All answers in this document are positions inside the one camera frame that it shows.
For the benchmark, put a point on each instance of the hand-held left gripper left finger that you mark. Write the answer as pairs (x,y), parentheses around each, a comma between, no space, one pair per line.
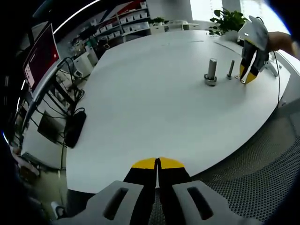
(112,201)

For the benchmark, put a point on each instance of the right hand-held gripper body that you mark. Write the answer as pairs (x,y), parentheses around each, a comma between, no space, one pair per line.
(255,34)

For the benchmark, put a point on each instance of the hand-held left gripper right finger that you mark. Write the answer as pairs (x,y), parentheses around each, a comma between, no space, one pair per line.
(201,201)

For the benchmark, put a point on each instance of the thin metal threaded stud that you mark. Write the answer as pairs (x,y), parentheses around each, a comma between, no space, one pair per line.
(231,68)

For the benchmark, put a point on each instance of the large metal threaded stud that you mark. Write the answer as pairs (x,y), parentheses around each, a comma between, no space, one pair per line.
(212,66)

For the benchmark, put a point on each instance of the white game controller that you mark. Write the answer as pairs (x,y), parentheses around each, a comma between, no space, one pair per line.
(273,69)

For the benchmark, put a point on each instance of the white plant pot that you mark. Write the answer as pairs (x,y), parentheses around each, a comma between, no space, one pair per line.
(232,35)

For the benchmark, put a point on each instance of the green potted plant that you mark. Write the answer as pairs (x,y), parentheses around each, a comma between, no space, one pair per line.
(228,20)

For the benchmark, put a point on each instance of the grey mesh chair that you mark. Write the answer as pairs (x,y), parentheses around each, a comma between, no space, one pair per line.
(257,182)

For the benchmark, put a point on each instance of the white low cabinet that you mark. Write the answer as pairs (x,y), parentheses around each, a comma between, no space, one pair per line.
(182,25)

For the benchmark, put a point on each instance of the small green plant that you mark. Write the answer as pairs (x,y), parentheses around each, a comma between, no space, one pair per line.
(158,21)

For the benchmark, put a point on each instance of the black box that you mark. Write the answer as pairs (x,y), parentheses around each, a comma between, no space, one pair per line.
(48,127)

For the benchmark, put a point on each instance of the shelving unit with white bins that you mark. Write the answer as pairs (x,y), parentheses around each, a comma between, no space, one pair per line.
(126,22)

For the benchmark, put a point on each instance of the grey monitor stand shelf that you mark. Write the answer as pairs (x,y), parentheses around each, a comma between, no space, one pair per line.
(41,93)

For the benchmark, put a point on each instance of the white floor cabinet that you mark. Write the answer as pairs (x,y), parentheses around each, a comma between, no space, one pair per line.
(85,62)

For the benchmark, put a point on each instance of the computer monitor with red screen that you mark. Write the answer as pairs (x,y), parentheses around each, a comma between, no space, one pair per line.
(42,56)

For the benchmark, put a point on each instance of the ceiling light strip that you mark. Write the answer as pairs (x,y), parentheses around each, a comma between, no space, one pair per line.
(70,14)

